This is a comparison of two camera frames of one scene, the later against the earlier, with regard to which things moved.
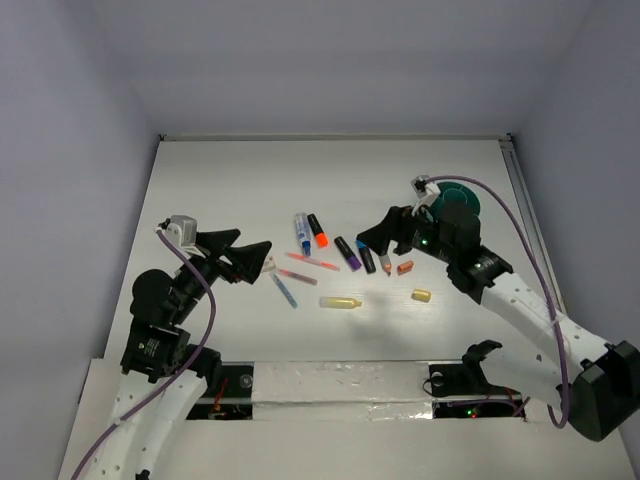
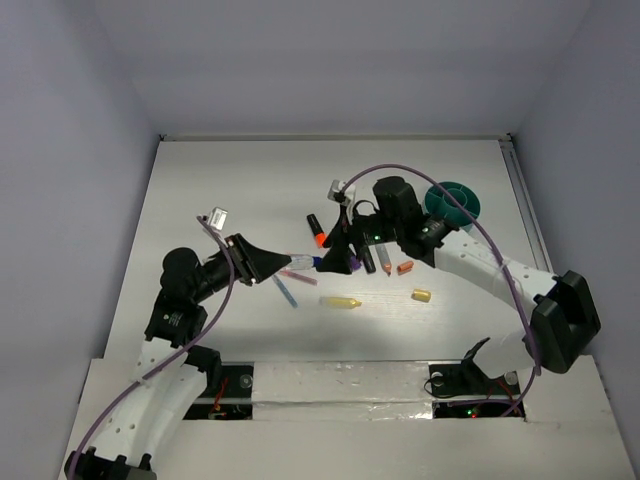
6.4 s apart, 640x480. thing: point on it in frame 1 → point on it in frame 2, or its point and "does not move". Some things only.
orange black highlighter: x=321 y=237 does not move
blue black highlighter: x=366 y=256 does not move
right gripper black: x=396 y=225 → x=337 y=259
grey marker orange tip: x=386 y=264 does not move
